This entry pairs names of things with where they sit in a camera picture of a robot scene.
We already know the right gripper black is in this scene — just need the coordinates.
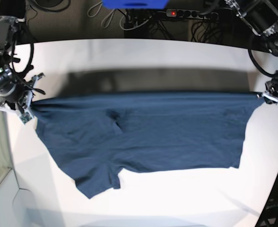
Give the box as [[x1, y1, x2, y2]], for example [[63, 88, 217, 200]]
[[0, 80, 45, 111]]

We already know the dark blue t-shirt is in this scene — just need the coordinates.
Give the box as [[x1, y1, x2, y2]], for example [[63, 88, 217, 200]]
[[32, 92, 263, 198]]

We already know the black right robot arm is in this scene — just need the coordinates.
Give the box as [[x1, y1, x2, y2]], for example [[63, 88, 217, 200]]
[[0, 16, 45, 114]]

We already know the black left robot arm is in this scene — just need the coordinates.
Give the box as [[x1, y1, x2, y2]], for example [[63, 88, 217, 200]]
[[225, 0, 278, 104]]

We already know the blue plastic box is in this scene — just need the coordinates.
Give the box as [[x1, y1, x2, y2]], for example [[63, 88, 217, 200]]
[[102, 0, 169, 9]]

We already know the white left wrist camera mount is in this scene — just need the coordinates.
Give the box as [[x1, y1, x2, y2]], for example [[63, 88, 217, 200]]
[[257, 92, 278, 105]]

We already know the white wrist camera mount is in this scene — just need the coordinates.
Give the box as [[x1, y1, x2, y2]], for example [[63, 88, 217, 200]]
[[0, 73, 44, 124], [257, 92, 278, 105]]

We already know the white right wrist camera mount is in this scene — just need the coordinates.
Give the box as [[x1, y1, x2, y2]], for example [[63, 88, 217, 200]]
[[0, 73, 44, 124]]

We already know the black power strip red switch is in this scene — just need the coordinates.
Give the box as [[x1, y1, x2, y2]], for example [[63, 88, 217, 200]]
[[165, 9, 219, 21]]

